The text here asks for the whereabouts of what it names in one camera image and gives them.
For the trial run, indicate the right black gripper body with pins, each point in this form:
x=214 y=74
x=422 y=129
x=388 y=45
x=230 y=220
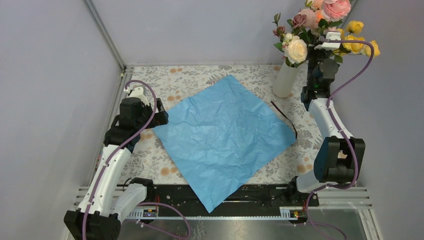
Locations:
x=316 y=55

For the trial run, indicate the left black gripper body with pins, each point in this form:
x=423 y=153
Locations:
x=147 y=112

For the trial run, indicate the cream white rose stem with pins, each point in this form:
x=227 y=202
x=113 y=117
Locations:
x=295 y=49

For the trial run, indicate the yellow rose stem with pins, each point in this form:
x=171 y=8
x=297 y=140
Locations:
x=352 y=32

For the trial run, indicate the dark pink flower stem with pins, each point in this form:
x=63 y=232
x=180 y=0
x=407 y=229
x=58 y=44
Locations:
x=295 y=25

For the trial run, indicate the blue wrapping paper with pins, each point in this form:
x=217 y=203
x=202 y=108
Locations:
x=220 y=137

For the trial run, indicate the brown ribbon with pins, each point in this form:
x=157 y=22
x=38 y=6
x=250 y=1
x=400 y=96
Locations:
x=285 y=116

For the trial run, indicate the small pink rose stem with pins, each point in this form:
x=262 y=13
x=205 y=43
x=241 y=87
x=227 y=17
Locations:
x=331 y=14

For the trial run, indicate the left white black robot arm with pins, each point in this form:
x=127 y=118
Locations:
x=98 y=216

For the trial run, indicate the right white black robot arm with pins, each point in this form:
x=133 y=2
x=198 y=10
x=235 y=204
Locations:
x=339 y=159

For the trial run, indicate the beige cylindrical vase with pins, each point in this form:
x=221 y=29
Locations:
x=284 y=82

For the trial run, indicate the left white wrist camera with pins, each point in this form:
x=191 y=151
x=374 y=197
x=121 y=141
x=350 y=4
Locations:
x=138 y=92

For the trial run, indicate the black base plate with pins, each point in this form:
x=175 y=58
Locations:
x=248 y=200

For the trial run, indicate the left aluminium frame post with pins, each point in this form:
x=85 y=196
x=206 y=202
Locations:
x=104 y=33

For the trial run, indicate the white slotted cable duct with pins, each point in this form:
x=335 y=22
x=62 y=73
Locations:
x=163 y=213

